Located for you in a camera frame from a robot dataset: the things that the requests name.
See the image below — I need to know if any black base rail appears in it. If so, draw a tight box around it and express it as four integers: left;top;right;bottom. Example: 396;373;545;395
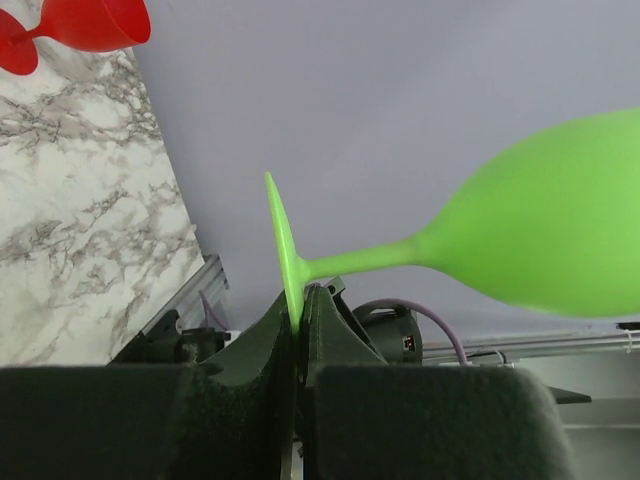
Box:
107;277;640;431

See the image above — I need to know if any green wine glass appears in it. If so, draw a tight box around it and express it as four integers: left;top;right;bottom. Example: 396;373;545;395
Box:
265;108;639;327

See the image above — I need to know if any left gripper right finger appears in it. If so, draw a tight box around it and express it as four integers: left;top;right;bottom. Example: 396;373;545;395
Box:
300;285;575;479

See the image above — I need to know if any red wine glass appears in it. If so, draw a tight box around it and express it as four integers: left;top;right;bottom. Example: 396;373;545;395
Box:
1;0;152;76

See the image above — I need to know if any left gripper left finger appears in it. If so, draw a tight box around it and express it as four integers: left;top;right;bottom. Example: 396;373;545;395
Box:
1;298;294;479

